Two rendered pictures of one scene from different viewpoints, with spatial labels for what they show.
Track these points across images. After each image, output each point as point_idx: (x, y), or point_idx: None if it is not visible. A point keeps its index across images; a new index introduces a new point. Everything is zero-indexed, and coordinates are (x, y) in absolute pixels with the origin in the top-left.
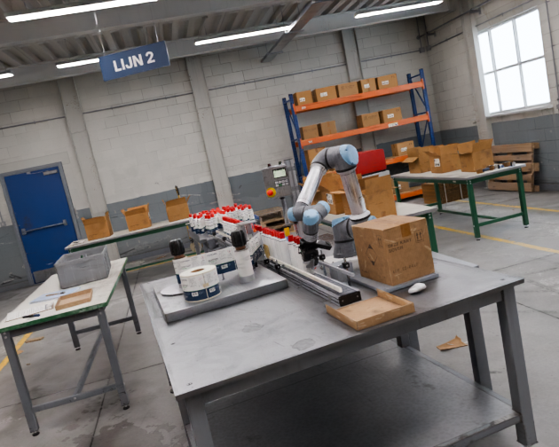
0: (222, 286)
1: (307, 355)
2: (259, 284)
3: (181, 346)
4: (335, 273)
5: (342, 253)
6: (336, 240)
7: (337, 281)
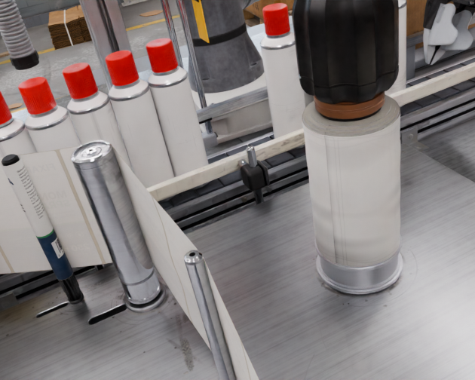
0: (439, 375)
1: None
2: (452, 201)
3: None
4: (409, 63)
5: (255, 59)
6: (235, 28)
7: None
